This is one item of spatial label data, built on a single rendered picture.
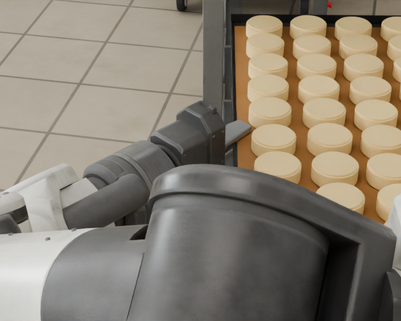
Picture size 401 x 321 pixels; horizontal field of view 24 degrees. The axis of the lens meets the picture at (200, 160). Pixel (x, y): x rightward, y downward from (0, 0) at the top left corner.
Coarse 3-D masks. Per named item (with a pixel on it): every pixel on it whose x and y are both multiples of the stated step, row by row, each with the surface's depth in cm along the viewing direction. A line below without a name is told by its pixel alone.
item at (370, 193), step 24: (240, 48) 125; (288, 48) 125; (336, 48) 125; (384, 48) 125; (240, 72) 119; (288, 72) 120; (336, 72) 120; (384, 72) 120; (240, 96) 114; (288, 96) 114; (240, 144) 105; (360, 168) 101
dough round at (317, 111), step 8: (304, 104) 109; (312, 104) 109; (320, 104) 109; (328, 104) 109; (336, 104) 109; (304, 112) 108; (312, 112) 107; (320, 112) 107; (328, 112) 107; (336, 112) 107; (344, 112) 108; (304, 120) 108; (312, 120) 107; (320, 120) 106; (328, 120) 106; (336, 120) 107; (344, 120) 108
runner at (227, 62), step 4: (224, 48) 146; (228, 48) 152; (224, 52) 145; (228, 52) 150; (224, 56) 144; (228, 56) 149; (224, 60) 143; (228, 60) 148; (224, 64) 141; (228, 64) 147; (224, 68) 140; (228, 68) 146; (224, 72) 139; (228, 72) 145; (224, 76) 138; (228, 76) 144; (224, 80) 137; (228, 80) 143; (224, 84) 137; (228, 84) 142; (224, 88) 137; (228, 88) 141; (224, 92) 137; (228, 92) 140; (224, 96) 138; (228, 96) 139; (224, 100) 138; (228, 100) 138
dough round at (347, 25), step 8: (336, 24) 127; (344, 24) 127; (352, 24) 127; (360, 24) 127; (368, 24) 127; (336, 32) 127; (344, 32) 125; (352, 32) 125; (360, 32) 125; (368, 32) 126
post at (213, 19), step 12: (204, 0) 129; (216, 0) 129; (204, 12) 130; (216, 12) 130; (204, 24) 131; (216, 24) 131; (204, 36) 132; (216, 36) 132; (204, 48) 133; (216, 48) 133; (204, 60) 134; (216, 60) 134; (204, 72) 136; (216, 72) 135; (204, 84) 137; (216, 84) 137; (204, 96) 138; (216, 96) 138
